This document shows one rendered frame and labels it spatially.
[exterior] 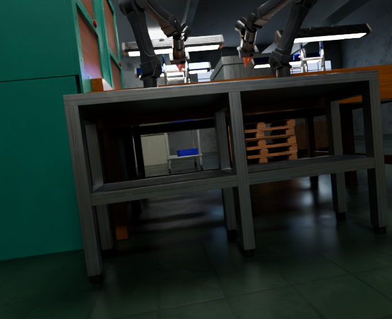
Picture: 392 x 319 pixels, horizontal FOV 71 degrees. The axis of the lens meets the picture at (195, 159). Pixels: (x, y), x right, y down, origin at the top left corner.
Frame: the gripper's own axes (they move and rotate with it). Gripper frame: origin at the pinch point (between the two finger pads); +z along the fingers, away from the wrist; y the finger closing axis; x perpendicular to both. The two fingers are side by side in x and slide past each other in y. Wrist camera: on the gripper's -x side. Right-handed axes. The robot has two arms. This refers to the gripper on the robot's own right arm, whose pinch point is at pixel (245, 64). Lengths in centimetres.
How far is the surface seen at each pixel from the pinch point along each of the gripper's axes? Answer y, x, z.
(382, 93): -71, 25, 8
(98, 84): 80, 1, 4
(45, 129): 104, 28, 6
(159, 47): 46, -28, 2
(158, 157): 79, -309, 467
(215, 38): 10.9, -30.3, 1.0
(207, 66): 9, -65, 44
